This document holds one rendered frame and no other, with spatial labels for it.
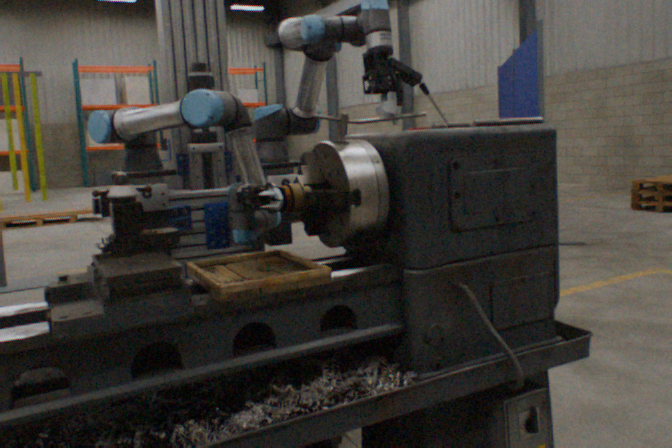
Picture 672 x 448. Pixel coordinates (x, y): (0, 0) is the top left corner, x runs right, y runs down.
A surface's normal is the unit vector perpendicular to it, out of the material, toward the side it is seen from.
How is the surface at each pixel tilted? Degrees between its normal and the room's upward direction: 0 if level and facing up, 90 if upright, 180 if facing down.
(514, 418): 87
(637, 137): 90
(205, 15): 90
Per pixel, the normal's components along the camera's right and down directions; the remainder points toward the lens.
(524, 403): 0.46, 0.00
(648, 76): -0.87, 0.09
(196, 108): -0.28, 0.09
